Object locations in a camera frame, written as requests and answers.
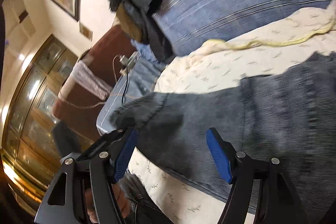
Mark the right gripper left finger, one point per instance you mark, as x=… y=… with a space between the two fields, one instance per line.
x=64 y=200

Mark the brown wooden headboard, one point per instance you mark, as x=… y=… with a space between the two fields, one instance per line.
x=81 y=109

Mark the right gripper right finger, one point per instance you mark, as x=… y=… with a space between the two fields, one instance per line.
x=277 y=201

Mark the grey denim pants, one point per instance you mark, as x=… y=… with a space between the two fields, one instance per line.
x=290 y=116

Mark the blue star-print bedsheet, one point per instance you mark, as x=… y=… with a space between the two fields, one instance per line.
x=138 y=82

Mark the wooden glass-door cabinet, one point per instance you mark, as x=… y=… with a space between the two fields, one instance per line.
x=29 y=154

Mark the white power strip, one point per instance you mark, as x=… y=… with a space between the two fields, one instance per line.
x=128 y=62

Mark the person's right hand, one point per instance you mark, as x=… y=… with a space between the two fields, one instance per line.
x=107 y=205

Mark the cream leaf-print blanket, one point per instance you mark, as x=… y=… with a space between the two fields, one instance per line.
x=217 y=65

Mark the grey cloth on headboard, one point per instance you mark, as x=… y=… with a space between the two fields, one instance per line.
x=85 y=78

